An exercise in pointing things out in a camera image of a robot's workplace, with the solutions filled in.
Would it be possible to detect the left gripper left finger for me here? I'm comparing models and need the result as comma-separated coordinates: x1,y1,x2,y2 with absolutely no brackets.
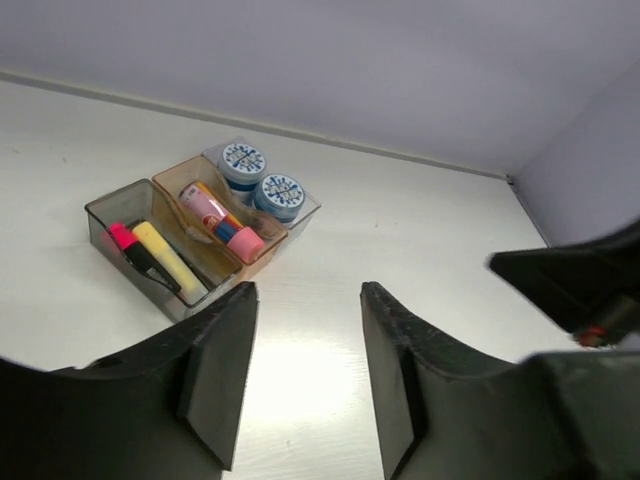
1,282,259,479

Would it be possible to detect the pink cap black highlighter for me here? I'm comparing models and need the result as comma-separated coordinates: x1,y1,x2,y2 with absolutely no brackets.
108,223,181,294

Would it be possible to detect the clear plastic bin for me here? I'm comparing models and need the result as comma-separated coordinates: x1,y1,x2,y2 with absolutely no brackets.
202,137,321,242

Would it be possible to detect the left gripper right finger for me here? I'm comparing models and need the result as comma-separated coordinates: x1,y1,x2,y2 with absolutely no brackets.
360,282,639,479

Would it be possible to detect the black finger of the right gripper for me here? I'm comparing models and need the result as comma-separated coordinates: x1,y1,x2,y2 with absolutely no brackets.
488,220,639,348

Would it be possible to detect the blue white slime jar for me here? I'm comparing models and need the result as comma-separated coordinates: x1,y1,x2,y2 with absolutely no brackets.
218,142,267,192

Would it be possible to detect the amber translucent bin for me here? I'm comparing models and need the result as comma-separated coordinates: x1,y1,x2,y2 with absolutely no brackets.
152,156,288,283

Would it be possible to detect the grey translucent bin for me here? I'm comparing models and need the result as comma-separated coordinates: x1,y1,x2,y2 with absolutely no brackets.
85,179,235,322

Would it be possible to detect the yellow pastel highlighter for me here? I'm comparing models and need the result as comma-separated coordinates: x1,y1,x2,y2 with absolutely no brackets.
133,221,206,303

